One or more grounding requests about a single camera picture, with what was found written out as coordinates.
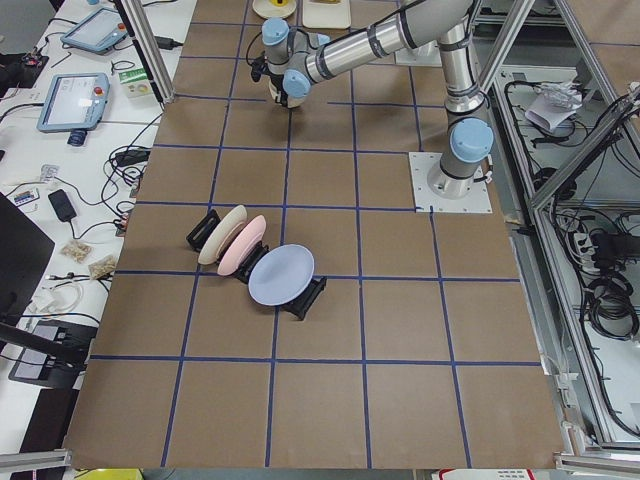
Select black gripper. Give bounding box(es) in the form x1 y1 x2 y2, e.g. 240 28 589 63
268 79 289 106

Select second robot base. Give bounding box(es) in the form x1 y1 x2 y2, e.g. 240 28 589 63
394 41 442 68

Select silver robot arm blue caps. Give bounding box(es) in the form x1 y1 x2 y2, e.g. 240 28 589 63
249 0 494 181

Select beige tray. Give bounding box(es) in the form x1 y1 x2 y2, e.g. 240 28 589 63
302 0 351 29

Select beige plate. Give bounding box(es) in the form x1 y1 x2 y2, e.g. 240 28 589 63
198 205 247 265

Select pink plate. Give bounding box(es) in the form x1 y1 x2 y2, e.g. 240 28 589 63
217 215 266 276

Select green white small box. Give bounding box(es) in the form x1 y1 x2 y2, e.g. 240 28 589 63
118 68 153 98

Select black dish rack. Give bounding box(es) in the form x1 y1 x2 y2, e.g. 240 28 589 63
186 210 327 320

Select lavender blue plate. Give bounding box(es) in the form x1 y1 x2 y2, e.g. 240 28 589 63
248 244 315 306

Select far teach pendant tablet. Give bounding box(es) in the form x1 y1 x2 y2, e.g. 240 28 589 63
61 8 127 54

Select teach pendant tablet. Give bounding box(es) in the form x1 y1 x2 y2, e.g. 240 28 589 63
37 72 110 133
61 8 127 54

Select dark blue round cap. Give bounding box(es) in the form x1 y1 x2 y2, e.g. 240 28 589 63
67 129 88 147

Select near teach pendant tablet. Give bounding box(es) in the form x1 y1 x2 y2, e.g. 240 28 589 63
37 72 110 133

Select black power adapter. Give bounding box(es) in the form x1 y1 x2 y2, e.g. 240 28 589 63
48 189 77 223

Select bag of nuts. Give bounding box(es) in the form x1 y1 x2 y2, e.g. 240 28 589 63
88 255 118 280
60 239 93 264

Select crumpled white paper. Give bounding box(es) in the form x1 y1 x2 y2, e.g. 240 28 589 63
524 81 583 133

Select black monitor stand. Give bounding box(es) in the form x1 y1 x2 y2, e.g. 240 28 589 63
1 197 97 389

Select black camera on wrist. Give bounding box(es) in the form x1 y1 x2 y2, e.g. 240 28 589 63
250 56 267 83

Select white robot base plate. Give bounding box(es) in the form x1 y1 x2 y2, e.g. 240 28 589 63
408 152 492 214

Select aluminium frame post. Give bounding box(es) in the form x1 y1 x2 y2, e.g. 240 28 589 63
114 0 175 105

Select black cable bundle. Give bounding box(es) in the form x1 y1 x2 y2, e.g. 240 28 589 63
582 274 637 341

